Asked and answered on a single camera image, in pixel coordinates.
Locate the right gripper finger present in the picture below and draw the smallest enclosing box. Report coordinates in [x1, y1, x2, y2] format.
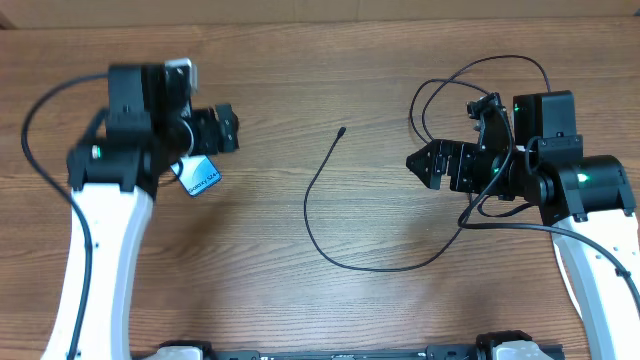
[406, 149, 442, 189]
[414, 139, 450, 160]

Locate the black charging cable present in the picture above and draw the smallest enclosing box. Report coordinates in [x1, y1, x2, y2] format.
[302, 54, 552, 274]

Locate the Galaxy S24+ smartphone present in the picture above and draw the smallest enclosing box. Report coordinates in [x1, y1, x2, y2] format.
[171, 155, 221, 197]

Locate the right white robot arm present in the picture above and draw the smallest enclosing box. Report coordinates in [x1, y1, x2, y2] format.
[406, 91, 639, 359]

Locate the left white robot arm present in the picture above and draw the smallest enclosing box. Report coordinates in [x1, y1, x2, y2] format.
[43, 59, 239, 359]

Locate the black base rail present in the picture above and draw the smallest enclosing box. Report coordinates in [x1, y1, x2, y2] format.
[130, 329, 566, 360]

